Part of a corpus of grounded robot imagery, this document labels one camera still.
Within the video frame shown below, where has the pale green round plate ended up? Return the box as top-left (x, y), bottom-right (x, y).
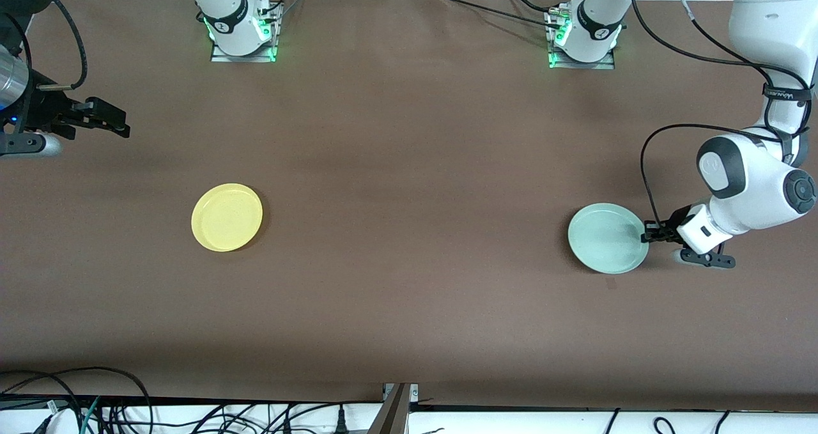
top-left (567, 203), bottom-right (651, 275)

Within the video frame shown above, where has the yellow round plate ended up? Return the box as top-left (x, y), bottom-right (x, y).
top-left (191, 183), bottom-right (263, 252)

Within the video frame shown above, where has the brown table cover sheet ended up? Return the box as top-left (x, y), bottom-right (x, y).
top-left (0, 0), bottom-right (818, 412)

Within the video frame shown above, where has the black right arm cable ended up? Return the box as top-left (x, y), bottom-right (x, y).
top-left (0, 12), bottom-right (33, 70)
top-left (26, 0), bottom-right (90, 93)

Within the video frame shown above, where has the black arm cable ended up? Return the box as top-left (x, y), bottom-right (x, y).
top-left (629, 0), bottom-right (815, 230)
top-left (0, 12), bottom-right (33, 70)
top-left (26, 0), bottom-right (90, 93)

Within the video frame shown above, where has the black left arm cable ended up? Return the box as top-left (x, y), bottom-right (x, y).
top-left (629, 0), bottom-right (815, 230)

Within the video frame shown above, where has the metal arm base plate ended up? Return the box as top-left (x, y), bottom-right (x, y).
top-left (211, 3), bottom-right (283, 63)
top-left (548, 6), bottom-right (616, 70)

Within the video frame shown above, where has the black looped floor cable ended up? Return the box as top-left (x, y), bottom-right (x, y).
top-left (0, 366), bottom-right (154, 434)

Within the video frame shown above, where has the black cable on table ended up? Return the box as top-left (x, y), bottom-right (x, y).
top-left (508, 0), bottom-right (568, 13)
top-left (438, 0), bottom-right (555, 28)

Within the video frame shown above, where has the green thin cable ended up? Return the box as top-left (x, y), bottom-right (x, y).
top-left (79, 396), bottom-right (103, 434)

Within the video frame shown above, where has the aluminium frame profile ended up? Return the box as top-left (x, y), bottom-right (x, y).
top-left (367, 383), bottom-right (419, 434)

